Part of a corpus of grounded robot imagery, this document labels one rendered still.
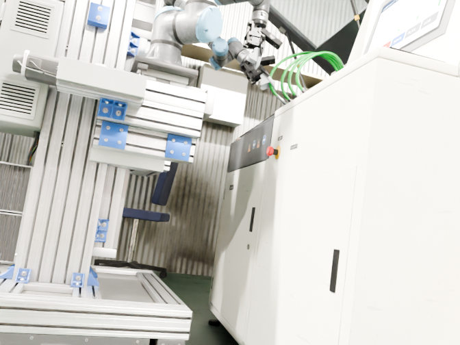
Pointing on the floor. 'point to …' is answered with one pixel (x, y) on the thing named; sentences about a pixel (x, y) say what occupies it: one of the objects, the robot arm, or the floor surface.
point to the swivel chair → (165, 181)
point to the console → (365, 208)
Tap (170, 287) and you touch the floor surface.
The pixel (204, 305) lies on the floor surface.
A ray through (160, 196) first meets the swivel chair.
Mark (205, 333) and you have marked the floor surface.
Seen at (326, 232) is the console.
